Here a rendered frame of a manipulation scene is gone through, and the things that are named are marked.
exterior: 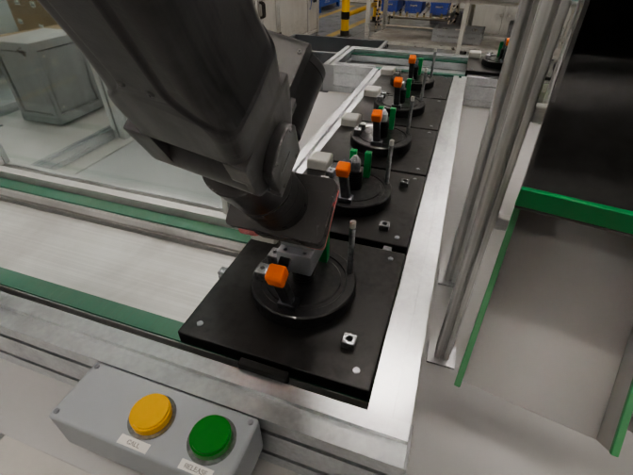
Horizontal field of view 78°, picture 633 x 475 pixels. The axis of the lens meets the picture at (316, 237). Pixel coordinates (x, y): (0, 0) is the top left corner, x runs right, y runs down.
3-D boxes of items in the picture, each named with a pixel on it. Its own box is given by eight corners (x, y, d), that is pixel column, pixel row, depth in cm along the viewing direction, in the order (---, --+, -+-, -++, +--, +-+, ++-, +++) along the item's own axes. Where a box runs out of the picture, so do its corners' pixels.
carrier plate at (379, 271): (368, 401, 42) (369, 390, 41) (180, 341, 49) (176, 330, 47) (404, 263, 60) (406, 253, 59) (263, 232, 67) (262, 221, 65)
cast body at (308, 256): (311, 277, 47) (310, 230, 43) (277, 269, 48) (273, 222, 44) (331, 237, 53) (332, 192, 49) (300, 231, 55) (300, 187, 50)
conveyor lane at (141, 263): (363, 439, 48) (369, 395, 42) (-94, 281, 70) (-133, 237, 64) (401, 285, 69) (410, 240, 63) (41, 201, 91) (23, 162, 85)
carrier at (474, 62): (537, 82, 135) (550, 42, 127) (464, 75, 141) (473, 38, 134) (531, 65, 153) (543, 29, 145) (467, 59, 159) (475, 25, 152)
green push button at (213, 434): (220, 471, 37) (217, 462, 36) (184, 456, 38) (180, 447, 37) (240, 431, 40) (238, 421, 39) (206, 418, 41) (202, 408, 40)
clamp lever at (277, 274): (293, 308, 47) (280, 282, 40) (278, 304, 47) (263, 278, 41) (302, 282, 49) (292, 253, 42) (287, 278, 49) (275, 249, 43)
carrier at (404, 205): (405, 257, 62) (418, 188, 54) (267, 227, 68) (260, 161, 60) (425, 185, 80) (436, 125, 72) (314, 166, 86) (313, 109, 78)
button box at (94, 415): (234, 515, 38) (225, 490, 35) (68, 442, 44) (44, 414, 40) (265, 445, 44) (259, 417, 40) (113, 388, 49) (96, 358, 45)
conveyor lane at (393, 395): (397, 466, 46) (411, 424, 39) (159, 382, 54) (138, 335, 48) (459, 111, 138) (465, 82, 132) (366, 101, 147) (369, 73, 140)
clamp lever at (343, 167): (349, 201, 66) (347, 171, 60) (338, 199, 66) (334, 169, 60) (355, 185, 68) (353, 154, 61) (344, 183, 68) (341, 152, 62)
